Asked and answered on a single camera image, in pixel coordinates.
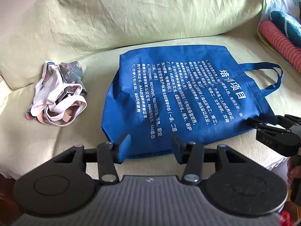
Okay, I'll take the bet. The blue shopping bag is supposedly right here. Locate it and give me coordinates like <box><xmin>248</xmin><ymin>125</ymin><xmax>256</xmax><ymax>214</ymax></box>
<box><xmin>101</xmin><ymin>45</ymin><xmax>283</xmax><ymax>160</ymax></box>

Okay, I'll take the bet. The patterned small packet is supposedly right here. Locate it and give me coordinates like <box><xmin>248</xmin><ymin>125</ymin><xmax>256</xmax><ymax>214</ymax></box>
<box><xmin>59</xmin><ymin>61</ymin><xmax>88</xmax><ymax>97</ymax></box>

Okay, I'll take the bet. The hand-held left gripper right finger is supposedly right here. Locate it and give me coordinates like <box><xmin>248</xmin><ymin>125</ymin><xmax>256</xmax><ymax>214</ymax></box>
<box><xmin>171</xmin><ymin>132</ymin><xmax>246</xmax><ymax>185</ymax></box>

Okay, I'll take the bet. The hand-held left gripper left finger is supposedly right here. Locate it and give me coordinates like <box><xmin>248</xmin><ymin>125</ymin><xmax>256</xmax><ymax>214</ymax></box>
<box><xmin>54</xmin><ymin>134</ymin><xmax>131</xmax><ymax>184</ymax></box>

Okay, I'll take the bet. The green cushion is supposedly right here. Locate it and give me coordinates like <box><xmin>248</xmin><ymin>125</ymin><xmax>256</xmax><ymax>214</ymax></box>
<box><xmin>0</xmin><ymin>0</ymin><xmax>266</xmax><ymax>92</ymax></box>

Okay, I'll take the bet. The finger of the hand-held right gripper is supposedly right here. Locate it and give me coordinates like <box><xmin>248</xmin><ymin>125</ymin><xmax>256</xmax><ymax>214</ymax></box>
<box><xmin>246</xmin><ymin>117</ymin><xmax>297</xmax><ymax>136</ymax></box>
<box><xmin>259</xmin><ymin>112</ymin><xmax>301</xmax><ymax>126</ymax></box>

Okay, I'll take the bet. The teal cushion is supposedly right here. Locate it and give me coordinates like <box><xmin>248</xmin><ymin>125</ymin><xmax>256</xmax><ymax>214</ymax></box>
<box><xmin>270</xmin><ymin>11</ymin><xmax>301</xmax><ymax>50</ymax></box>

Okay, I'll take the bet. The pink ribbed roll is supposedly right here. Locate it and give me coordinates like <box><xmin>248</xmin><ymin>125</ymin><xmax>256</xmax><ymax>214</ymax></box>
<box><xmin>258</xmin><ymin>20</ymin><xmax>301</xmax><ymax>74</ymax></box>

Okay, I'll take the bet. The person's right hand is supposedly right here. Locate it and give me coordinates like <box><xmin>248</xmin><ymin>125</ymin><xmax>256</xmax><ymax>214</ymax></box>
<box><xmin>287</xmin><ymin>157</ymin><xmax>298</xmax><ymax>190</ymax></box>

